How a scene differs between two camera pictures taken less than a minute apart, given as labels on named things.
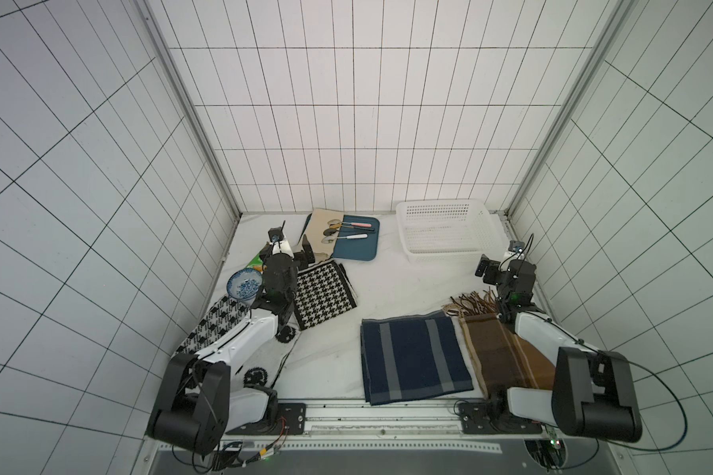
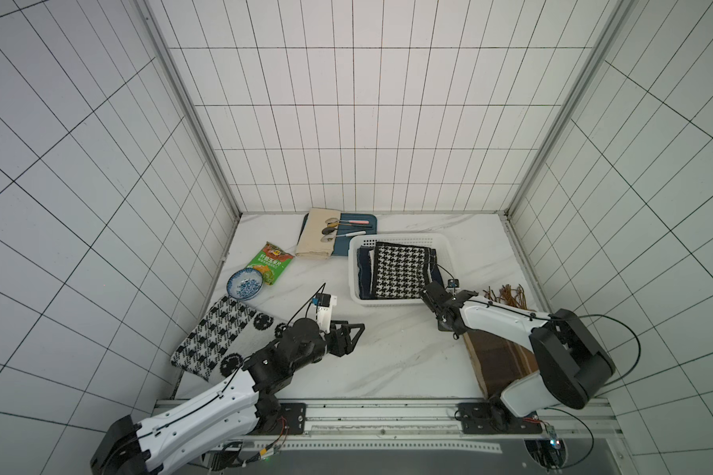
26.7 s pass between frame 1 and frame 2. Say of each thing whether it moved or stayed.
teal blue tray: stayed
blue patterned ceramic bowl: stayed
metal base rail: stayed
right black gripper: moved
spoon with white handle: stayed
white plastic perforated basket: moved
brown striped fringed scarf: stayed
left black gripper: moved
